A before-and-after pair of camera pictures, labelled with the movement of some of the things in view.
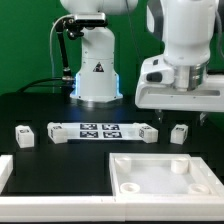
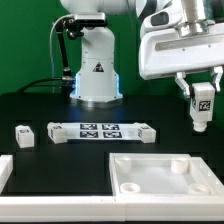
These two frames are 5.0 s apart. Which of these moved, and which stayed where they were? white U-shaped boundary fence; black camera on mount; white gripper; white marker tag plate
Moved: white gripper
Stayed: black camera on mount; white marker tag plate; white U-shaped boundary fence
